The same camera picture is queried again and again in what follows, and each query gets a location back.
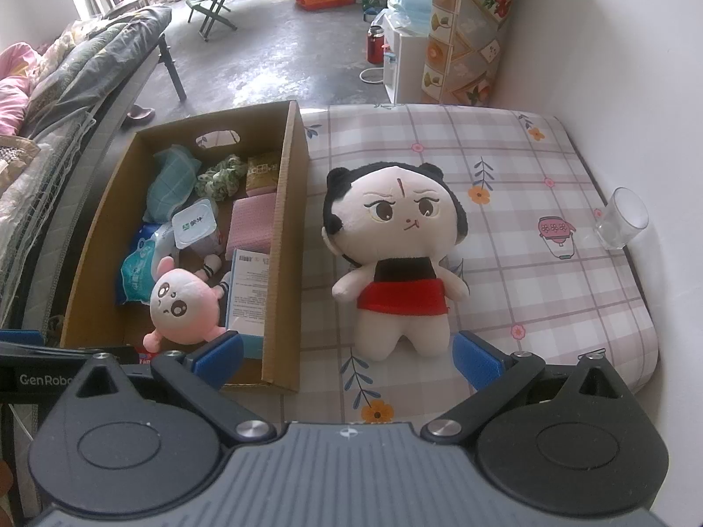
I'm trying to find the white yogurt cup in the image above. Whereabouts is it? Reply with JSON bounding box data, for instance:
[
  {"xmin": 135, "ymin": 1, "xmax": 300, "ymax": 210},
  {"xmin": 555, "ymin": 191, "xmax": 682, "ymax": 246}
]
[{"xmin": 171, "ymin": 199, "xmax": 221, "ymax": 250}]

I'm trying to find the green white scrunchie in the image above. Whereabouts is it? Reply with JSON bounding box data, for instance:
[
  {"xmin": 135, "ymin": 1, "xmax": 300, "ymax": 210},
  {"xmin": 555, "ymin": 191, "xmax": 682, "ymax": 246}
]
[{"xmin": 195, "ymin": 155, "xmax": 249, "ymax": 202}]

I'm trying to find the folding bed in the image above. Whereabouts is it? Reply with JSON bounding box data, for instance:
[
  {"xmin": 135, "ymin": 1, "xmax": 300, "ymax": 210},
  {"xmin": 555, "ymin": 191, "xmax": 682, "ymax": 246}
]
[{"xmin": 0, "ymin": 33, "xmax": 188, "ymax": 341}]

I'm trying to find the grey patterned quilt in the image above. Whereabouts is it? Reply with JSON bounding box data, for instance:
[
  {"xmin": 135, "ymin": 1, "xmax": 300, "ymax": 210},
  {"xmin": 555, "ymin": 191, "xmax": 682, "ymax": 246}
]
[{"xmin": 25, "ymin": 4, "xmax": 174, "ymax": 122}]

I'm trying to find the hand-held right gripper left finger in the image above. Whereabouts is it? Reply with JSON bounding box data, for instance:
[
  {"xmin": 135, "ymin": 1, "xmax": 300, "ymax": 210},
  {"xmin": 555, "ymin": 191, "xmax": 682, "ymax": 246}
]
[{"xmin": 66, "ymin": 330, "xmax": 278, "ymax": 443}]

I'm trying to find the teal checked towel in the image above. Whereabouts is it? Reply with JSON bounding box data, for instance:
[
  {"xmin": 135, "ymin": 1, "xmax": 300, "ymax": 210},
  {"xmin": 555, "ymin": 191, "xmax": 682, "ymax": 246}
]
[{"xmin": 144, "ymin": 144, "xmax": 203, "ymax": 220}]

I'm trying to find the pink quilt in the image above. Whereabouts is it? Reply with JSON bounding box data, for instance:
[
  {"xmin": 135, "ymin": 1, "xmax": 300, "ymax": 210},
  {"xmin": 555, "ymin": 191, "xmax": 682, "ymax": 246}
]
[{"xmin": 0, "ymin": 41, "xmax": 45, "ymax": 138}]

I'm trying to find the cardboard box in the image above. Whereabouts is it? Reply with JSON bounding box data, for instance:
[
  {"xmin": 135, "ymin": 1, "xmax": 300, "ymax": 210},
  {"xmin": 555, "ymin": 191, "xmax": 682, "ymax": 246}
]
[{"xmin": 58, "ymin": 100, "xmax": 309, "ymax": 394}]

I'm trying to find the pink plush toy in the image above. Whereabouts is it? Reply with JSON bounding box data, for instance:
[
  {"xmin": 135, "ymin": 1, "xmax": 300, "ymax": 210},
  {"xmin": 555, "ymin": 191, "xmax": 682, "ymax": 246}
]
[{"xmin": 143, "ymin": 253, "xmax": 234, "ymax": 353}]

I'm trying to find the blue white tissue packet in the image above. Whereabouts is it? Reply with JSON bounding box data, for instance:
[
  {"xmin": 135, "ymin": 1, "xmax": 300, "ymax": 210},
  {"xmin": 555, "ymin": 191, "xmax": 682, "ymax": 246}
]
[{"xmin": 116, "ymin": 223, "xmax": 179, "ymax": 305}]

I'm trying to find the patterned rolled mat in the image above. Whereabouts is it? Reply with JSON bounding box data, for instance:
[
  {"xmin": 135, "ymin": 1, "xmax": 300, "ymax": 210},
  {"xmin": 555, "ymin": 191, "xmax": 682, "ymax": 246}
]
[{"xmin": 420, "ymin": 0, "xmax": 522, "ymax": 108}]

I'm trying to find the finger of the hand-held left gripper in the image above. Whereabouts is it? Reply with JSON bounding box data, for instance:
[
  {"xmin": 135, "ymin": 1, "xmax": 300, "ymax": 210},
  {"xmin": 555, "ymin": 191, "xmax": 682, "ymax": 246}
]
[{"xmin": 0, "ymin": 329, "xmax": 138, "ymax": 366}]

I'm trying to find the pink sponge cloth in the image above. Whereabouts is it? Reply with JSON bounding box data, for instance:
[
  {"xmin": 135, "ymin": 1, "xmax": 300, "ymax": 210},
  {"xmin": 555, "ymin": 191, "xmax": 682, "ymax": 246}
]
[{"xmin": 225, "ymin": 193, "xmax": 277, "ymax": 253}]

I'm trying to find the white cabinet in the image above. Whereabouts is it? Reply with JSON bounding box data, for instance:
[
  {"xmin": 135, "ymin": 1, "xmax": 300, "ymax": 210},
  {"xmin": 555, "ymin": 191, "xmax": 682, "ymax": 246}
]
[{"xmin": 381, "ymin": 11, "xmax": 429, "ymax": 105}]

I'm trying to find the blue white paper box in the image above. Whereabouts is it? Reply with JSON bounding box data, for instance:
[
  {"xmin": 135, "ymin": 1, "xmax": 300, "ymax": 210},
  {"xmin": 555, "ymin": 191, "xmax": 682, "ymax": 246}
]
[{"xmin": 224, "ymin": 249, "xmax": 272, "ymax": 360}]

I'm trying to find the clear glass cup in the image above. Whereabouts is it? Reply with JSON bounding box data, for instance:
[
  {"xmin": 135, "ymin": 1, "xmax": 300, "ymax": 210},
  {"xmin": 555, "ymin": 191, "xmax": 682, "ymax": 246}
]
[{"xmin": 596, "ymin": 187, "xmax": 650, "ymax": 252}]

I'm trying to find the small gold box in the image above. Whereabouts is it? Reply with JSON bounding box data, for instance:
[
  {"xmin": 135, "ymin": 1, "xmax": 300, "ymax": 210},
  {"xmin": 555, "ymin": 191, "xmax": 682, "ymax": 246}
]
[{"xmin": 245, "ymin": 154, "xmax": 282, "ymax": 197}]

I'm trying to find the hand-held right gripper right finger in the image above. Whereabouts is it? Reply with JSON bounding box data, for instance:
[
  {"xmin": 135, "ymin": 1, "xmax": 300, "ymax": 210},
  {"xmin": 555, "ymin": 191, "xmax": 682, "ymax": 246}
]
[{"xmin": 420, "ymin": 330, "xmax": 638, "ymax": 444}]

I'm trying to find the green folding stool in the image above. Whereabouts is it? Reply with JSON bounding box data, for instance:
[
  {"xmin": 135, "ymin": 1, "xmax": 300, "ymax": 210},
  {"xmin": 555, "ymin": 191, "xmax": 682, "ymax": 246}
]
[{"xmin": 185, "ymin": 0, "xmax": 239, "ymax": 42}]

